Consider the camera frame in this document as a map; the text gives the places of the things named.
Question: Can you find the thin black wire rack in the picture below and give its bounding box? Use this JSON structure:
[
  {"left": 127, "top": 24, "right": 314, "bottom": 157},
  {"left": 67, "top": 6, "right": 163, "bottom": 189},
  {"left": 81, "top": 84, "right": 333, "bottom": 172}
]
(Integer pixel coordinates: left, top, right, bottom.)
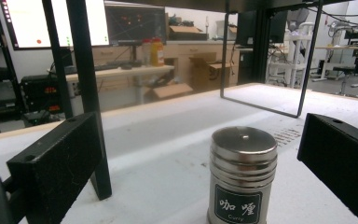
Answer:
[{"left": 219, "top": 0, "right": 324, "bottom": 119}]

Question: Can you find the black metal frame stand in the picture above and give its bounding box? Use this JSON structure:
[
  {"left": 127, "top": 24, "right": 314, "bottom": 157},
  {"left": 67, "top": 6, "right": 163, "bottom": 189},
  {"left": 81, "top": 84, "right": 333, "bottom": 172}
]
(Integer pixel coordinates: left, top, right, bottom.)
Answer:
[{"left": 41, "top": 0, "right": 113, "bottom": 202}]

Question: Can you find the wooden desk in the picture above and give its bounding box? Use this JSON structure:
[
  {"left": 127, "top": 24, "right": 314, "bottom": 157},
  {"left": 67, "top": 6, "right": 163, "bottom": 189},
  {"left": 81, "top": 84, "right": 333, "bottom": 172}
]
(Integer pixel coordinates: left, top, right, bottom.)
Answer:
[{"left": 64, "top": 64, "right": 175, "bottom": 106}]

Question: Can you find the wooden cabinet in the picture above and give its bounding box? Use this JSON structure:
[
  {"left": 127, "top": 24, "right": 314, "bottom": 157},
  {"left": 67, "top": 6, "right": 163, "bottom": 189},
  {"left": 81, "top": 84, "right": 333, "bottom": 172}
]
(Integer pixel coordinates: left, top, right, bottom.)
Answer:
[{"left": 91, "top": 40, "right": 241, "bottom": 91}]

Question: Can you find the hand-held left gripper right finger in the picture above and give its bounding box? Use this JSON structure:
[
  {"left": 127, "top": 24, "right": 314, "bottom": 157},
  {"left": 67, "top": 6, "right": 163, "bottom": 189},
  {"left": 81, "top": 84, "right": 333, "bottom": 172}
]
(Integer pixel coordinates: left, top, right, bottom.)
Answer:
[{"left": 296, "top": 113, "right": 358, "bottom": 224}]

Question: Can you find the open cardboard box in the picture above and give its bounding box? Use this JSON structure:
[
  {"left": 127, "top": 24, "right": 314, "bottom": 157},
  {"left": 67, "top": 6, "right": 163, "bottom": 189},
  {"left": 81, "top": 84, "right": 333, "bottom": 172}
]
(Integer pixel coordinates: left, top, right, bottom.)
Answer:
[{"left": 188, "top": 51, "right": 241, "bottom": 93}]

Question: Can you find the dark monitor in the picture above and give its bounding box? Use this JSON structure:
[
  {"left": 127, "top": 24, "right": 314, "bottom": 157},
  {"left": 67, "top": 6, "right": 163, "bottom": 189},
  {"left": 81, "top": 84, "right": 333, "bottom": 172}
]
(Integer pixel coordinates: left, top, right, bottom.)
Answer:
[{"left": 104, "top": 3, "right": 168, "bottom": 47}]

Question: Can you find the yellow bottle red cap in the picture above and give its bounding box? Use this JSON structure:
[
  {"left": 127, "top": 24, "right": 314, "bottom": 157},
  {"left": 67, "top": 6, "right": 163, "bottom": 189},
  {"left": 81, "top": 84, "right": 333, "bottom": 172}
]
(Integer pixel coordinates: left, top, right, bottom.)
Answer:
[{"left": 150, "top": 37, "right": 166, "bottom": 67}]

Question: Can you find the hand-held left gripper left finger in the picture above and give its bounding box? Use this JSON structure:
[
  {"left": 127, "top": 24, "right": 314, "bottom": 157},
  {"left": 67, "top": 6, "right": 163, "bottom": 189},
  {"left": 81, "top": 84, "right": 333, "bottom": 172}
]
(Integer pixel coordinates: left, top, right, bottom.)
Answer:
[{"left": 6, "top": 111, "right": 104, "bottom": 224}]

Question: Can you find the cardboard box on cabinet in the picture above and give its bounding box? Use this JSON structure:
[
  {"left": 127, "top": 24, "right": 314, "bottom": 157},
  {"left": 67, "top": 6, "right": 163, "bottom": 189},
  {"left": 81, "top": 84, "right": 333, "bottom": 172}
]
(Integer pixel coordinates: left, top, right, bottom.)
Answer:
[{"left": 167, "top": 25, "right": 209, "bottom": 41}]

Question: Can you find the clear bottle red cap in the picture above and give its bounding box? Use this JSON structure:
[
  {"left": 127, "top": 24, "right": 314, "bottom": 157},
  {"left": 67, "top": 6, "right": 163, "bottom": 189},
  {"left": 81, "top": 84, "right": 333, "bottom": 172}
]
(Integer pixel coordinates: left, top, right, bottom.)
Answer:
[{"left": 141, "top": 38, "right": 153, "bottom": 67}]

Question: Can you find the black electronic device red display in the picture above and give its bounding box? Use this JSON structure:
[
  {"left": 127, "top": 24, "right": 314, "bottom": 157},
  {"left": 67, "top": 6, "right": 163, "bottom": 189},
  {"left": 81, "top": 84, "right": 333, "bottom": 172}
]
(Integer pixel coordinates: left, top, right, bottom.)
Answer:
[{"left": 20, "top": 74, "right": 63, "bottom": 115}]

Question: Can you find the large bright monitor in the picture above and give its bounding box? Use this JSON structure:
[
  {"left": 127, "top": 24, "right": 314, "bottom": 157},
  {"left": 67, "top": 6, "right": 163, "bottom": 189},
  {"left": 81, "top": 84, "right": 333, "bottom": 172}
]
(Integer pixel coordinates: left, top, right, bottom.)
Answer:
[{"left": 0, "top": 0, "right": 111, "bottom": 51}]

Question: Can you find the black stool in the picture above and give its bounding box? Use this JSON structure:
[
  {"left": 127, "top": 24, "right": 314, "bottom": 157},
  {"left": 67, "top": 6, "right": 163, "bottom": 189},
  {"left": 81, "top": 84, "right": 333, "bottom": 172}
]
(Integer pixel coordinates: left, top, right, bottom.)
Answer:
[{"left": 332, "top": 66, "right": 356, "bottom": 95}]

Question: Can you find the flat cardboard box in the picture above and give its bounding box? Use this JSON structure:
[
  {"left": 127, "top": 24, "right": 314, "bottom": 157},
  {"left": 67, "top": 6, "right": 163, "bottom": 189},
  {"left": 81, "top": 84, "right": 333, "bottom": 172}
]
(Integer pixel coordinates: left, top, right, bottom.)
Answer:
[{"left": 151, "top": 82, "right": 195, "bottom": 101}]

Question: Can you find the white metal stand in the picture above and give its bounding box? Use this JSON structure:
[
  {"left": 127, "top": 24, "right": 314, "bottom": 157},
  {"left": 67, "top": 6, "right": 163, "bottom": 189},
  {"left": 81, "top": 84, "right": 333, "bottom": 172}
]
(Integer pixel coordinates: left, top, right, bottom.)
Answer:
[{"left": 267, "top": 21, "right": 315, "bottom": 89}]

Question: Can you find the steel spice shaker dark label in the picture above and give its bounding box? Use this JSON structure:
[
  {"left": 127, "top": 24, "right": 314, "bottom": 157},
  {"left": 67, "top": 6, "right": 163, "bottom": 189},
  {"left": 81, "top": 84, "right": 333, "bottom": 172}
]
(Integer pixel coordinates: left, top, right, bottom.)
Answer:
[{"left": 206, "top": 125, "right": 279, "bottom": 224}]

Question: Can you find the black keyboard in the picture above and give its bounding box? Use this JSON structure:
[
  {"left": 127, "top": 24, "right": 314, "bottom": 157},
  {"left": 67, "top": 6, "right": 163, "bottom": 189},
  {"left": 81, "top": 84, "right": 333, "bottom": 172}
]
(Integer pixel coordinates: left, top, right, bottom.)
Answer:
[{"left": 93, "top": 60, "right": 144, "bottom": 72}]

